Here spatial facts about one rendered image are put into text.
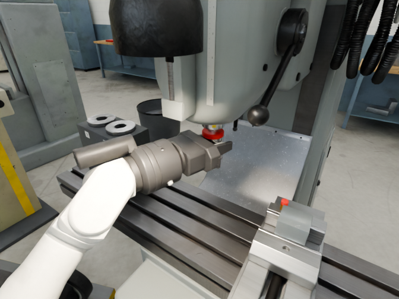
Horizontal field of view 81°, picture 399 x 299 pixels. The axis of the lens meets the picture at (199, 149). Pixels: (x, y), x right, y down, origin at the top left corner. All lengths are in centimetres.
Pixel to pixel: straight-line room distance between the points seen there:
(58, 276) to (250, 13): 43
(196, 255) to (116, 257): 132
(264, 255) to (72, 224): 34
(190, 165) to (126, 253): 151
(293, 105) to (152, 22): 68
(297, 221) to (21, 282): 45
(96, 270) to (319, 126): 161
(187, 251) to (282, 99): 54
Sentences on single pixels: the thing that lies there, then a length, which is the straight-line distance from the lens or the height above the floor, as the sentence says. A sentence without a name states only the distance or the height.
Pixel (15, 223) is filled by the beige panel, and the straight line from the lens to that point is 244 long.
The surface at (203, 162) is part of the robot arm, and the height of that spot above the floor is 123.
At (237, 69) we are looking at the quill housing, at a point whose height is 141.
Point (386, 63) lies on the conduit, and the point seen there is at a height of 140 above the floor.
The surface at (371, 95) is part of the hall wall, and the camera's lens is 473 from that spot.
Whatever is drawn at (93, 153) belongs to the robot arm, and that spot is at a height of 129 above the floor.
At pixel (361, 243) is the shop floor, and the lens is 223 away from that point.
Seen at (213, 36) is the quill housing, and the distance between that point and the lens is 35.
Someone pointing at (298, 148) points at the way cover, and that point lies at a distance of 83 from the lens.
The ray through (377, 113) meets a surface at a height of 24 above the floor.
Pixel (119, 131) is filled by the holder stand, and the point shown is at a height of 118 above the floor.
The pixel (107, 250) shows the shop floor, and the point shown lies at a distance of 195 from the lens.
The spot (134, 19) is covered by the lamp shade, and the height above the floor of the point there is 148.
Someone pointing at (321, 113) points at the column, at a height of 122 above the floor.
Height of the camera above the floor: 148
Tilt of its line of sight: 30 degrees down
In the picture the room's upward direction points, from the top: straight up
